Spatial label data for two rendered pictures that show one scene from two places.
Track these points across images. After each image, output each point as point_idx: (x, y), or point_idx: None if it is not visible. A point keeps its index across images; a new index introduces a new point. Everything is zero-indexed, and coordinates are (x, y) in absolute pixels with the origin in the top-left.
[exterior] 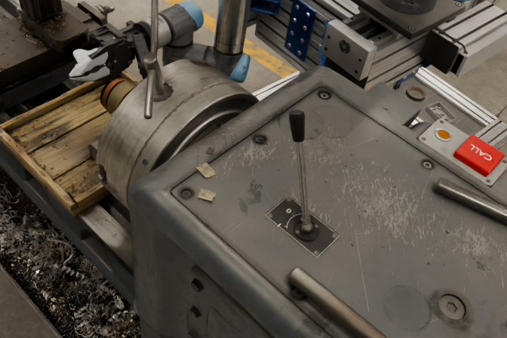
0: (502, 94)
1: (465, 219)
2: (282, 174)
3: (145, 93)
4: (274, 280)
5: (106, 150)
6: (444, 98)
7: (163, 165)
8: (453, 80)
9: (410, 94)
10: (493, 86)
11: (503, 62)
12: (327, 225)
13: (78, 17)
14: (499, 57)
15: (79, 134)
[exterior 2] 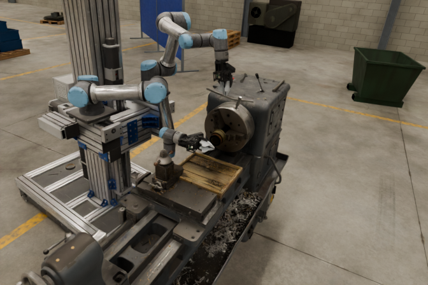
0: (52, 154)
1: (246, 81)
2: (251, 93)
3: (237, 111)
4: (275, 93)
5: (248, 126)
6: (74, 159)
7: (259, 104)
8: (38, 167)
9: (72, 167)
10: (45, 156)
11: (27, 151)
12: (259, 90)
13: (151, 177)
14: (21, 152)
15: (209, 176)
